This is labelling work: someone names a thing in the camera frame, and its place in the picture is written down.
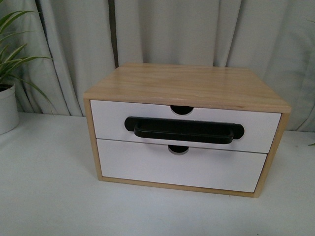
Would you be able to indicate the black drawer handle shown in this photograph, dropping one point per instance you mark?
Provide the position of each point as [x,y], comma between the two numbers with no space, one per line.
[185,130]

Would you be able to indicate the grey curtain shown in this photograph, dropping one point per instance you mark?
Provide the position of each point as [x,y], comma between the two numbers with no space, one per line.
[82,41]

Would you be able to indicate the green leafy plant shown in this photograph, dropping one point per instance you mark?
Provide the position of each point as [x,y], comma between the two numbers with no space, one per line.
[11,59]

